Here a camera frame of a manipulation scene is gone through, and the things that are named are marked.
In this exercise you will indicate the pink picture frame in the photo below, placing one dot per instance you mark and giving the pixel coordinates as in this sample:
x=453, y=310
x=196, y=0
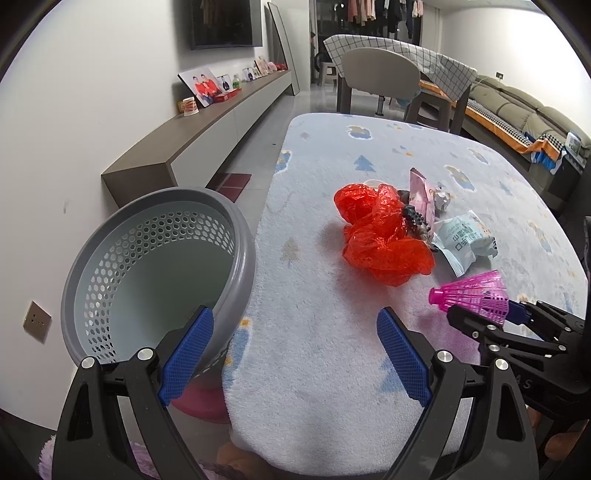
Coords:
x=264, y=65

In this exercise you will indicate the leaning dark framed board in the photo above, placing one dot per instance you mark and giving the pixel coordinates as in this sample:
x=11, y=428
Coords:
x=282, y=46

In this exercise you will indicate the green bottle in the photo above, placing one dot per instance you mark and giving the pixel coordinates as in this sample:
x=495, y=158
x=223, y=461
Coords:
x=237, y=83

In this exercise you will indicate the brown wall socket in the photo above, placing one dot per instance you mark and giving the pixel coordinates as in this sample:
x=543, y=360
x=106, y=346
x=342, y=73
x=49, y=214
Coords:
x=37, y=322

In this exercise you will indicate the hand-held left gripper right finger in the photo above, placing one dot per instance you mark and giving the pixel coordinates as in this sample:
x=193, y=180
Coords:
x=404, y=360

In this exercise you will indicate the crumpled white paper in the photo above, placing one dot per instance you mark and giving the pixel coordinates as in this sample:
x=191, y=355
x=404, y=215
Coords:
x=444, y=199

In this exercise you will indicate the wall-mounted television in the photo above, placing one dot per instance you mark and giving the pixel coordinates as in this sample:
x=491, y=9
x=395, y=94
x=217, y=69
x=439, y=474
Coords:
x=226, y=23

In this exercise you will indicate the grey-green sofa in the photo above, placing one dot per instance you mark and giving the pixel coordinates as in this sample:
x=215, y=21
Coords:
x=521, y=106

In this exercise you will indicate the pink snack wrapper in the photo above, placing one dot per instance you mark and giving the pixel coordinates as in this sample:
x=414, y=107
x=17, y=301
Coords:
x=421, y=194

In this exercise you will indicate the pink plastic basin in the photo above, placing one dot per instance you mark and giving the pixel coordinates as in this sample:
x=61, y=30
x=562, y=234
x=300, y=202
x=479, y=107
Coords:
x=203, y=406

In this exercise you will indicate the large family photo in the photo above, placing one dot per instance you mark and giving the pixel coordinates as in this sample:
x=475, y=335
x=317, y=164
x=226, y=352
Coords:
x=201, y=86

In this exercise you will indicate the light blue printed blanket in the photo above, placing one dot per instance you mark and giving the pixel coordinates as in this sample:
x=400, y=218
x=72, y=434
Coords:
x=323, y=300

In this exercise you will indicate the flat red box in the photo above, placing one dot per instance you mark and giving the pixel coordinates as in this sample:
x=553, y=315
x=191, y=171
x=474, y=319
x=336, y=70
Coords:
x=227, y=95

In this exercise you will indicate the grey plastic stool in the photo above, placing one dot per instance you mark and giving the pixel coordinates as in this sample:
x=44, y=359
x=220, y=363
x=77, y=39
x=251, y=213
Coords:
x=328, y=74

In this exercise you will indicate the long brown and grey sideboard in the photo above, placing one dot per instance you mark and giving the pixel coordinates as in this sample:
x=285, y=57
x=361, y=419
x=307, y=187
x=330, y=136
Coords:
x=203, y=134

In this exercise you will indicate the white box with green print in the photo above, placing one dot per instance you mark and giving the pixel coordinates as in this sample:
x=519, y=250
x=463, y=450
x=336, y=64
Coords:
x=575, y=144

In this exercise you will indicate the red plastic bag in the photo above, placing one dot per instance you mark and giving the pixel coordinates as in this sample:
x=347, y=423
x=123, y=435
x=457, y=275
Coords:
x=383, y=249

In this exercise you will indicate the grey dining chair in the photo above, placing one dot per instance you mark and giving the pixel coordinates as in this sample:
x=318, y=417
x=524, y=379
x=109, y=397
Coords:
x=378, y=74

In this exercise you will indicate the black side table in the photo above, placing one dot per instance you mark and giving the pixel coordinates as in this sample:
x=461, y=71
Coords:
x=565, y=184

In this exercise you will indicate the dining table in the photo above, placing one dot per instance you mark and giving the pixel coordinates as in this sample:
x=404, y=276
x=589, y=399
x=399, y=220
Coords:
x=459, y=115

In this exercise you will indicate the hanging clothes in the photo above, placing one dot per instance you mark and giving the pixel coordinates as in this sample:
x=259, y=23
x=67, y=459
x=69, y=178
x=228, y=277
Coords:
x=383, y=11

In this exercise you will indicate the grey perforated plastic basket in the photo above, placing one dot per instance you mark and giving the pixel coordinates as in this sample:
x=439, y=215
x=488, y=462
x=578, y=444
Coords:
x=152, y=286

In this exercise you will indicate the white and teal snack packet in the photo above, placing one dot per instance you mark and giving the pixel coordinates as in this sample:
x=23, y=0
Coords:
x=464, y=240

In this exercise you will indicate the small portrait photo frame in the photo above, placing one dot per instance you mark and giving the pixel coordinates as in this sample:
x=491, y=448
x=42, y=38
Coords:
x=224, y=83

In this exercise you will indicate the red and white paper cup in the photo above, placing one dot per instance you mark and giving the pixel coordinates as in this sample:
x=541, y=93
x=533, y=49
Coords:
x=190, y=106

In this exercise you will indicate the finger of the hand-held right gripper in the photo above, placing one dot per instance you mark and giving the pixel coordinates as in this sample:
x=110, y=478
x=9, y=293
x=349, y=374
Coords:
x=519, y=311
x=471, y=323

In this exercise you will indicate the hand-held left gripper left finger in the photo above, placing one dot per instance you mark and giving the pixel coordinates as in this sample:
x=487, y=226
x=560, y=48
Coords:
x=187, y=355

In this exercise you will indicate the white plastic lid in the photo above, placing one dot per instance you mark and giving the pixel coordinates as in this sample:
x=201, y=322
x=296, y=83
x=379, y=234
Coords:
x=371, y=182

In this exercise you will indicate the houndstooth sofa cover orange trim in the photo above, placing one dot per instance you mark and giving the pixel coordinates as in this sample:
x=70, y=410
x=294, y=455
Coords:
x=503, y=124

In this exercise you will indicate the pink plastic shuttlecock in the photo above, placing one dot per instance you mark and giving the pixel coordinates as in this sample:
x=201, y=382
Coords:
x=475, y=293

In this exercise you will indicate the pink fluffy cloth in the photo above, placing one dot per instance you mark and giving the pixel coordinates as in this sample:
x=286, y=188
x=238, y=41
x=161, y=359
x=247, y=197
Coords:
x=138, y=461

